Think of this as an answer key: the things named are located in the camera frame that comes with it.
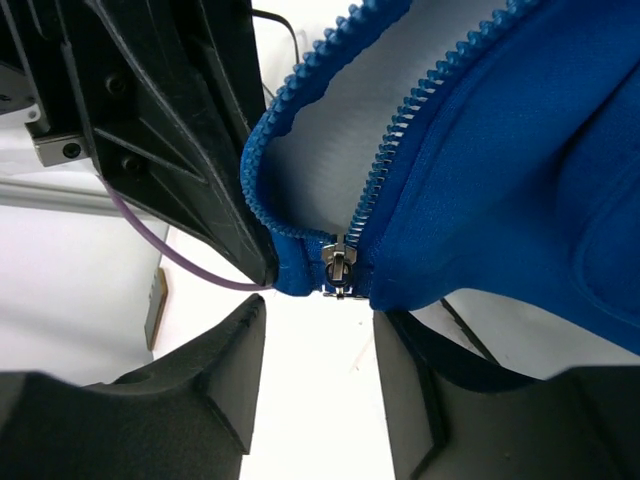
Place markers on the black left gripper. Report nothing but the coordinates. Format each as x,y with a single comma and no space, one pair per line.
160,97

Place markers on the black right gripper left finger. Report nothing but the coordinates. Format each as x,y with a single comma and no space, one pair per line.
187,415

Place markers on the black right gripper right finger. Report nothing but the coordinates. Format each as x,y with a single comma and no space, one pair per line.
451,414

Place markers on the silver zipper slider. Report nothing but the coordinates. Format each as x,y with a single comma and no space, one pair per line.
339,258

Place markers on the blue zip-up fleece jacket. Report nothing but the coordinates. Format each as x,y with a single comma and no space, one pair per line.
465,146

